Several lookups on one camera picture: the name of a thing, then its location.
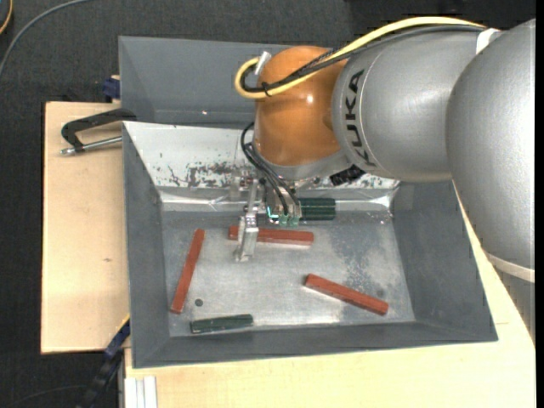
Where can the grey metal bin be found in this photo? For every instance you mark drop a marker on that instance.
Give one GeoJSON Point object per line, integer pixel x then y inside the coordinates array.
{"type": "Point", "coordinates": [272, 287]}

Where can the pale wood board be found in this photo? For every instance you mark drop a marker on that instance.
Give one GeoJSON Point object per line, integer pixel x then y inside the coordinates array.
{"type": "Point", "coordinates": [81, 236]}

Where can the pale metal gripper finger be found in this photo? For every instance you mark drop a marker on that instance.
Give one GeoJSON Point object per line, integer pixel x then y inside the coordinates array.
{"type": "Point", "coordinates": [240, 245]}
{"type": "Point", "coordinates": [252, 238]}

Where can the red-brown flat block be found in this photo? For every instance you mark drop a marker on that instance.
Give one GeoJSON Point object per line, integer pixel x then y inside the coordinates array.
{"type": "Point", "coordinates": [285, 236]}
{"type": "Point", "coordinates": [346, 294]}
{"type": "Point", "coordinates": [188, 270]}

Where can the dark green flat block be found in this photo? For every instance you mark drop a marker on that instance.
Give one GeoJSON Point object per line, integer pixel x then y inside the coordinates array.
{"type": "Point", "coordinates": [221, 324]}
{"type": "Point", "coordinates": [318, 209]}

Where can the black cylinder on white bracket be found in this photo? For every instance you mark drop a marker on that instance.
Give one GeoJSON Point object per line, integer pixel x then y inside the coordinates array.
{"type": "Point", "coordinates": [343, 177]}

